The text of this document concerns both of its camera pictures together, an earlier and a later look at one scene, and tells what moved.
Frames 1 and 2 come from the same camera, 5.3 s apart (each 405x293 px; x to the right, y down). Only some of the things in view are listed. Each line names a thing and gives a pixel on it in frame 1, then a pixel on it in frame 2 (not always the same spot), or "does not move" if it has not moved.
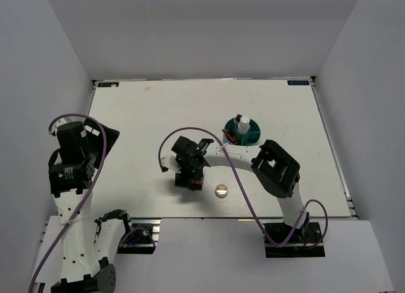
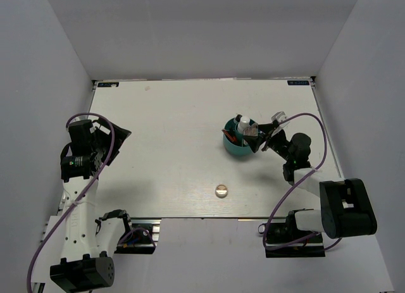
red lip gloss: x=233 y=138 does not move
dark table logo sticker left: x=107 y=84 does not move
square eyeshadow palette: x=195 y=181 → x=252 y=130
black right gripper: x=182 y=180 → x=255 y=142
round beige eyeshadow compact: x=221 y=191 does not move
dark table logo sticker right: x=298 y=82 does not move
